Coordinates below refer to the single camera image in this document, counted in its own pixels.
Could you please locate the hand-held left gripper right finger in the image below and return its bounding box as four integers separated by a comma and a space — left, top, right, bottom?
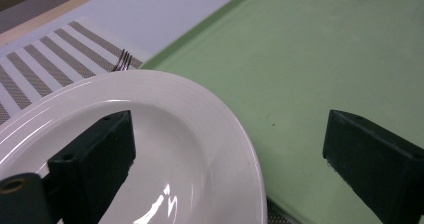
321, 109, 424, 224

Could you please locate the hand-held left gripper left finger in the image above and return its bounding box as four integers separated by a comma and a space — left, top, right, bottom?
47, 109, 137, 224

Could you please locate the white plate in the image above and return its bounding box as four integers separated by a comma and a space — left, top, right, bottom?
0, 69, 268, 224

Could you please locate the silver fork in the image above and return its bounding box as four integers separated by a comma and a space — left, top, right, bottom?
111, 48, 134, 73

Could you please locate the striped placemat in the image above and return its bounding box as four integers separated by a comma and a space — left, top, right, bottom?
0, 16, 151, 127

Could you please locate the green mat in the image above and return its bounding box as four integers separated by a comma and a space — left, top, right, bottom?
141, 0, 424, 224

